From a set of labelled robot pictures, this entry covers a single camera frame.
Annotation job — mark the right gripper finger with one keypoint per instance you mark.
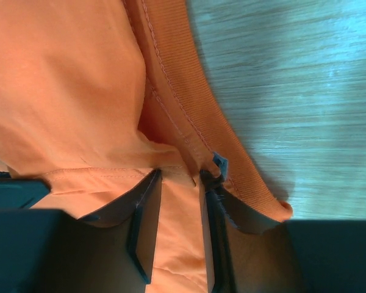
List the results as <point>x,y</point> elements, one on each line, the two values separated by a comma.
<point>248,252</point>

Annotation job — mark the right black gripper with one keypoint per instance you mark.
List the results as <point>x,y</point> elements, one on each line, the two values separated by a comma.
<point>47,250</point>

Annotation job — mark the orange t shirt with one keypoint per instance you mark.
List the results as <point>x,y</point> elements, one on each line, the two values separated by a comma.
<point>96,94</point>

